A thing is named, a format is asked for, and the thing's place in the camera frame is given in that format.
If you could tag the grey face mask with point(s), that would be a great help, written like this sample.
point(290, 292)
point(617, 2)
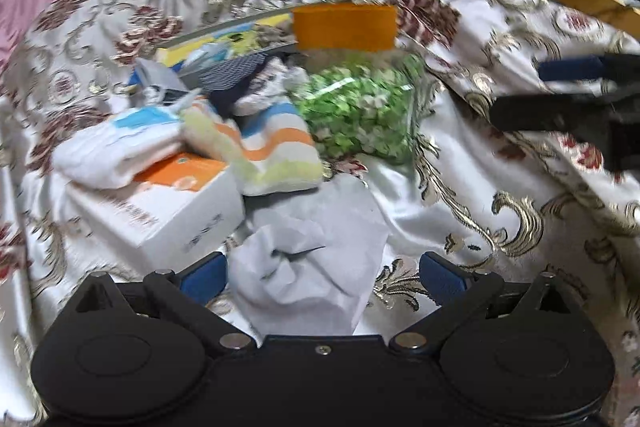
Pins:
point(309, 264)

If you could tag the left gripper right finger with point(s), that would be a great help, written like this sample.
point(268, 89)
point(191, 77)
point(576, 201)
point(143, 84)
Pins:
point(460, 295)

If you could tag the navy dotted sock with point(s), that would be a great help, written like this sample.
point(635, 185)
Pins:
point(224, 83)

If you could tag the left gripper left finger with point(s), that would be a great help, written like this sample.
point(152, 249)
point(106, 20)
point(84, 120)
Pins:
point(181, 298)

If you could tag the bag of green paper stars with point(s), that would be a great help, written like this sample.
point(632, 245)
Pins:
point(362, 105)

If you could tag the white and blue sock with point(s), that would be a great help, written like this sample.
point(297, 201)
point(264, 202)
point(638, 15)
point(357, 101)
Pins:
point(109, 155)

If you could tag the striped pastel sock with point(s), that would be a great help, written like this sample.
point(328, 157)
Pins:
point(272, 152)

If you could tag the grey tray with colourful picture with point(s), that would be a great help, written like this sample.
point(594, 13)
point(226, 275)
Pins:
point(244, 36)

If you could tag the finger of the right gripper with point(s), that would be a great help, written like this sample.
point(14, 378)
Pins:
point(611, 66)
point(581, 114)

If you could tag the white fluffy sock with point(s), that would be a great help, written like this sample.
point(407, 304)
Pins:
point(271, 85)

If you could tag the white orange medicine box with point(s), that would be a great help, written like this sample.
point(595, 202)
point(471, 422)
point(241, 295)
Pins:
point(174, 213)

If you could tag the floral satin bedspread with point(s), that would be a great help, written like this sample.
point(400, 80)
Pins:
point(516, 203)

